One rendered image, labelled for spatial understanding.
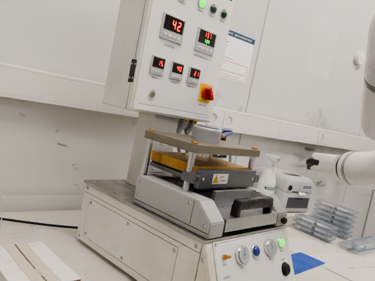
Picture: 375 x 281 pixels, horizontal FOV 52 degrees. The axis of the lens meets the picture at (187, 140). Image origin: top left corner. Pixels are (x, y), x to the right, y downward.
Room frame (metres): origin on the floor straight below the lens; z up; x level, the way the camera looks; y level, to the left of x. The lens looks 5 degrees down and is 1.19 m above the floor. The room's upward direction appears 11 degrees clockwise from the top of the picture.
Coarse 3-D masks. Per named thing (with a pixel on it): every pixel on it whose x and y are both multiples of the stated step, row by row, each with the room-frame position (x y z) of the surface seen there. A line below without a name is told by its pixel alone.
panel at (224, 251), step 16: (224, 240) 0.81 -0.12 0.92; (240, 240) 0.85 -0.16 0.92; (256, 240) 0.90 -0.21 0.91; (224, 256) 0.79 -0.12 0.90; (256, 256) 0.88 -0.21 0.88; (272, 256) 0.93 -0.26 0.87; (288, 256) 0.98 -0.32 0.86; (224, 272) 0.78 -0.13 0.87; (240, 272) 0.82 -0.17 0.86; (256, 272) 0.86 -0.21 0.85; (272, 272) 0.91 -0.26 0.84
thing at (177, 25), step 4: (168, 16) 1.03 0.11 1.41; (168, 20) 1.04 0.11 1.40; (172, 20) 1.05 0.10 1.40; (176, 20) 1.06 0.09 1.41; (168, 24) 1.04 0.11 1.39; (172, 24) 1.05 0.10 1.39; (176, 24) 1.06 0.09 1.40; (180, 24) 1.07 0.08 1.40; (172, 28) 1.05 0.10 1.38; (176, 28) 1.06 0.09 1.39; (180, 28) 1.07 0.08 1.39; (180, 32) 1.08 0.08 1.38
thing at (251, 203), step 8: (240, 200) 0.85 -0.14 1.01; (248, 200) 0.87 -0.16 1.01; (256, 200) 0.89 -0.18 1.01; (264, 200) 0.92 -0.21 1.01; (272, 200) 0.95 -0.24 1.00; (232, 208) 0.85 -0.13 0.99; (240, 208) 0.85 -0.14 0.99; (248, 208) 0.87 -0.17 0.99; (256, 208) 0.90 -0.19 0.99; (264, 208) 0.95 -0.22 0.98
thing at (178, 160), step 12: (156, 156) 1.00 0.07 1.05; (168, 156) 0.97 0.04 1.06; (180, 156) 1.00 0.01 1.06; (204, 156) 1.01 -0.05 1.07; (168, 168) 0.96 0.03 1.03; (180, 168) 0.94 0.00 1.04; (204, 168) 0.91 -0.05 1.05; (216, 168) 0.94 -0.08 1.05; (228, 168) 0.98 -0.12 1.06; (240, 168) 1.02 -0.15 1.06
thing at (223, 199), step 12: (216, 192) 0.89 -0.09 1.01; (228, 192) 0.93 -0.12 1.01; (240, 192) 0.96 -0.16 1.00; (216, 204) 0.90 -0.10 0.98; (228, 204) 0.93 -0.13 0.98; (228, 216) 0.84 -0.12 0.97; (240, 216) 0.86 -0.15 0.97; (252, 216) 0.89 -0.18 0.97; (264, 216) 0.93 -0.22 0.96; (276, 216) 0.97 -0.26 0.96; (228, 228) 0.82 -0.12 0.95; (240, 228) 0.86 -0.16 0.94
